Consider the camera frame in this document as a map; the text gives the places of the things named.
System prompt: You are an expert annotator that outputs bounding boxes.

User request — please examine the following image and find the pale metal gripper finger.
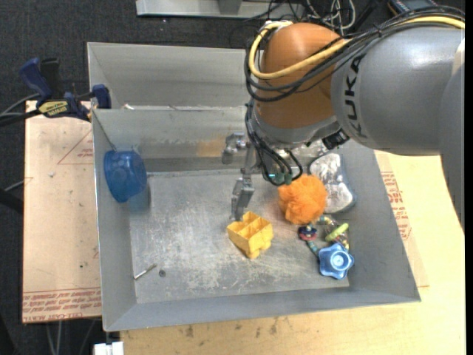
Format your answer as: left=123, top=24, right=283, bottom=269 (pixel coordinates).
left=230, top=180, right=243, bottom=223
left=239, top=175, right=256, bottom=220

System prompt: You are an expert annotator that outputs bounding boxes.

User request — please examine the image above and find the yellow plastic block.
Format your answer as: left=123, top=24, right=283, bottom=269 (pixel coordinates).
left=226, top=211, right=275, bottom=260

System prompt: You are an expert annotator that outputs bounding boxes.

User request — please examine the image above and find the orange mesh sponge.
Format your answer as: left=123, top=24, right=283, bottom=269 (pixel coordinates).
left=276, top=174, right=329, bottom=226

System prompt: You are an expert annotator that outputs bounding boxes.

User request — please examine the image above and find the grey metal bin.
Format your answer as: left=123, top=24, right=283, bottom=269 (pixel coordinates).
left=86, top=41, right=421, bottom=332

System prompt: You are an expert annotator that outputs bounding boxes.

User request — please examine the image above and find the silver foil packet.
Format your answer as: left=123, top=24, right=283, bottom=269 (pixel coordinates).
left=308, top=152, right=358, bottom=214

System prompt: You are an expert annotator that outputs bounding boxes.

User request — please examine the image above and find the multicoloured bead toy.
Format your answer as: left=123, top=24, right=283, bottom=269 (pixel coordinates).
left=298, top=214, right=350, bottom=255

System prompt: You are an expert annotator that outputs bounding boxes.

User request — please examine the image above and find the blue star-shaped knob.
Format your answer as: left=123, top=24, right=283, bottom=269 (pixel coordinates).
left=317, top=243, right=355, bottom=281

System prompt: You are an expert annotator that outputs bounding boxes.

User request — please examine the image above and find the blue plastic cup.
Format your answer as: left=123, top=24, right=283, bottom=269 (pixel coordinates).
left=103, top=149, right=149, bottom=203

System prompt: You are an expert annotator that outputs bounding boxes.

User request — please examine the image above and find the small pale stick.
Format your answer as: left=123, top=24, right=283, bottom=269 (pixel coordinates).
left=134, top=263, right=157, bottom=280

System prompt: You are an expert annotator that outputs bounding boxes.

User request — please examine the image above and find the brown cardboard board, red print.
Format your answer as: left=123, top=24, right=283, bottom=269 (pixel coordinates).
left=21, top=100, right=430, bottom=324

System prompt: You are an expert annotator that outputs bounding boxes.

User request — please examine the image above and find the black cylinder on white bracket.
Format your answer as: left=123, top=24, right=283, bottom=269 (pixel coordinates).
left=320, top=128, right=351, bottom=150

